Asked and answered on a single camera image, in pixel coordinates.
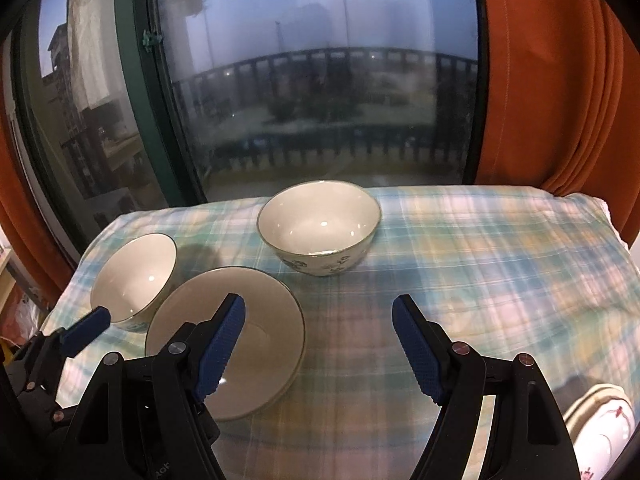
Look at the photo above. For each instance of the bowl with blue label print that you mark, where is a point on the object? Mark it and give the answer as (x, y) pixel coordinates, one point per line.
(135, 280)

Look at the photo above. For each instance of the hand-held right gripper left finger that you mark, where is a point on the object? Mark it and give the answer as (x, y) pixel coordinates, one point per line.
(222, 345)

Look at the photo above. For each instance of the green window frame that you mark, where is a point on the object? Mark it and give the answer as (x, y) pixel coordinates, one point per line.
(145, 85)

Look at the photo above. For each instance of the hanging white garment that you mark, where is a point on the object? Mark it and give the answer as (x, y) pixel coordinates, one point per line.
(90, 50)

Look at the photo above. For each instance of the large floral ceramic bowl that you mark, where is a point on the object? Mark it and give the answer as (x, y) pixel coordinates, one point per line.
(270, 320)

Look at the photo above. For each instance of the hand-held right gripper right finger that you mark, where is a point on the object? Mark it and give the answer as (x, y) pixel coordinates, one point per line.
(417, 350)

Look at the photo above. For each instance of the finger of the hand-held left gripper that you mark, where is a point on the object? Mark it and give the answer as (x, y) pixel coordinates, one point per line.
(87, 330)

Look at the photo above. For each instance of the small floral ceramic bowl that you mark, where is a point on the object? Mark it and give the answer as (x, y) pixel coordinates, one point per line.
(320, 220)

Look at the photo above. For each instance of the small red-trim plate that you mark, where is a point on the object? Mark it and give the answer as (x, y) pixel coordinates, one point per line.
(605, 440)

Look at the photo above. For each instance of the plaid tablecloth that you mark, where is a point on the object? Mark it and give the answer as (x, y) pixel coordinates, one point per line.
(450, 260)

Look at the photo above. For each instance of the balcony railing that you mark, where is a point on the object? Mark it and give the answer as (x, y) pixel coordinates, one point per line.
(325, 145)

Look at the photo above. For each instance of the orange curtain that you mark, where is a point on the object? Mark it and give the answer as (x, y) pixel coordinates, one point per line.
(550, 85)
(30, 240)

